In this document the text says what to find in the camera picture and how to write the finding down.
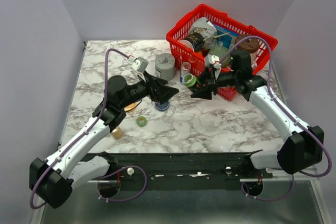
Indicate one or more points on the green melon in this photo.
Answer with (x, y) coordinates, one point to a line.
(221, 52)

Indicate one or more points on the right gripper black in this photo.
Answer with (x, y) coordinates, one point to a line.
(210, 77)

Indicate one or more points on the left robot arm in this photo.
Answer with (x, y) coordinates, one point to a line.
(53, 179)

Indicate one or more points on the dark blue round dish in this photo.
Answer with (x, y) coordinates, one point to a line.
(162, 106)

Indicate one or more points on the red bull can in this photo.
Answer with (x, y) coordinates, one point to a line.
(184, 70)

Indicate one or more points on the white pump bottle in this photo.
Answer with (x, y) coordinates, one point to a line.
(254, 65)

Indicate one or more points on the amber pill bottle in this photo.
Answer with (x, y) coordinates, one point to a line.
(117, 133)

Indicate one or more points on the blue box in basket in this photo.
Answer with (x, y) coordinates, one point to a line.
(226, 38)

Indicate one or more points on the orange round dish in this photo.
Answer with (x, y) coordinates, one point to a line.
(131, 107)

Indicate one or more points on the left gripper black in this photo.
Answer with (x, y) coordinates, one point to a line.
(163, 93)

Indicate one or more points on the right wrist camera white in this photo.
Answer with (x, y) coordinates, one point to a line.
(212, 61)

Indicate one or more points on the black table front frame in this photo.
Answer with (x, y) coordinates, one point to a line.
(167, 171)

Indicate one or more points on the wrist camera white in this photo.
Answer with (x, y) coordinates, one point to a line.
(212, 61)
(139, 64)

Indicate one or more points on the brown lid white tub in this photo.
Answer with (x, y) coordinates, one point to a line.
(252, 46)

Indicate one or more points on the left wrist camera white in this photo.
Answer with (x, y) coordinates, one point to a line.
(139, 64)

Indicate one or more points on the green bottle cap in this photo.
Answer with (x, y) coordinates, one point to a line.
(141, 121)

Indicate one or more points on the grey toilet paper roll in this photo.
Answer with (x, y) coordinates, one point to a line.
(165, 66)

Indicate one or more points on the grey printed pouch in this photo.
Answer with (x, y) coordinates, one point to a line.
(204, 27)

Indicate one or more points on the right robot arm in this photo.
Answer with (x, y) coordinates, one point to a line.
(303, 144)

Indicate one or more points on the red shopping basket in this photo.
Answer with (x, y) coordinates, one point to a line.
(183, 54)

